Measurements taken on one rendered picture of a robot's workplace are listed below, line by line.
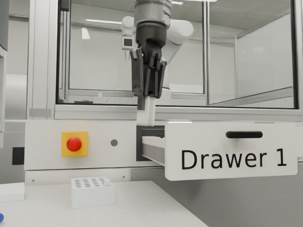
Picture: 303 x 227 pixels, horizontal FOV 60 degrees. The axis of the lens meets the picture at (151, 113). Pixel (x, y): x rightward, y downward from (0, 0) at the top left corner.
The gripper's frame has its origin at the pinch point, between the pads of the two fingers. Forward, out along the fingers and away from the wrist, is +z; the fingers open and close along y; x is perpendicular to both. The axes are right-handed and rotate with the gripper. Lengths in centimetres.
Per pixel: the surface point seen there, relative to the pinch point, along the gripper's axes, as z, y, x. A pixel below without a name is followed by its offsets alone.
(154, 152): 10.0, 3.8, -0.9
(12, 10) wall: -137, 137, 326
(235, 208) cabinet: 30, 39, -12
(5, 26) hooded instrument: -49, 29, 127
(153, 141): 7.5, 5.4, 0.6
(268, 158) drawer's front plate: 8.3, 7.0, -26.8
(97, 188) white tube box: 16.7, -13.0, 1.7
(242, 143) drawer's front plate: 5.5, 2.7, -22.4
